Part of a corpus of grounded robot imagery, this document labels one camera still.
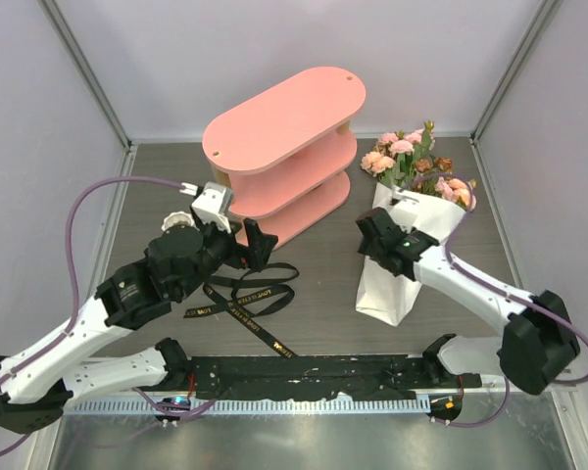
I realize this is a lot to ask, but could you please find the black ribbon gold lettering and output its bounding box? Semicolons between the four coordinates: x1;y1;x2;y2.
183;262;300;358

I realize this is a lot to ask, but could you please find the white ribbed ceramic vase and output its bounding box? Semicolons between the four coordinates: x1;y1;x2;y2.
161;211;196;232

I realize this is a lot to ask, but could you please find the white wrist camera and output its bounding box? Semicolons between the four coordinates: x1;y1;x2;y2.
180;182;233;233
388;186;419;232

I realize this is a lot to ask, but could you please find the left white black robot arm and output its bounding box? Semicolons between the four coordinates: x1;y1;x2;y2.
0;211;278;435

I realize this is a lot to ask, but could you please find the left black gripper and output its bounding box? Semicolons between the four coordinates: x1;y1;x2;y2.
176;216;278;300

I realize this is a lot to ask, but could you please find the pink artificial flower bouquet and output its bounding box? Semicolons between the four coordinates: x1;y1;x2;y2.
360;120;477;212

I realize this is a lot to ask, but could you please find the white wrapping paper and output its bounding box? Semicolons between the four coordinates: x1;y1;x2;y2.
355;183;465;326

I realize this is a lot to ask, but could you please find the pink three-tier wooden shelf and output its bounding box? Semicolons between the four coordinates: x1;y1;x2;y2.
202;67;367;246

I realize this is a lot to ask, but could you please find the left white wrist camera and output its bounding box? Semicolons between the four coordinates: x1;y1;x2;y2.
180;182;233;233

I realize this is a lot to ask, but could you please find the slotted white cable duct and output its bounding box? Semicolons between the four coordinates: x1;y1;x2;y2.
65;394;430;416

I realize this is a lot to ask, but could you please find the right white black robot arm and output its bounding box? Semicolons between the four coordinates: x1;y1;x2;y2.
357;207;580;396

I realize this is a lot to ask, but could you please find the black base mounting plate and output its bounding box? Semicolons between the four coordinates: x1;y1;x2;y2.
187;354;482;401

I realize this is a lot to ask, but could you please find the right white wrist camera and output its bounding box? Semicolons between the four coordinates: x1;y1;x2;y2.
388;186;419;232

